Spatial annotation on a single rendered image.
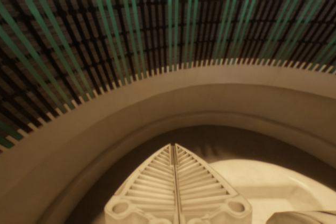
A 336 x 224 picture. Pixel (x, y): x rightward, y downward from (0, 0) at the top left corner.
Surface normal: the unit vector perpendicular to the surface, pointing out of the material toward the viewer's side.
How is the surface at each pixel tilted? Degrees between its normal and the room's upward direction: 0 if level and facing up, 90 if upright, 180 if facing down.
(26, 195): 90
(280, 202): 0
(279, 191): 68
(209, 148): 0
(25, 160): 90
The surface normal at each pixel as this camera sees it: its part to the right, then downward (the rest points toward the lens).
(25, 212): 0.95, 0.21
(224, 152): -0.02, -0.71
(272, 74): -0.26, 0.69
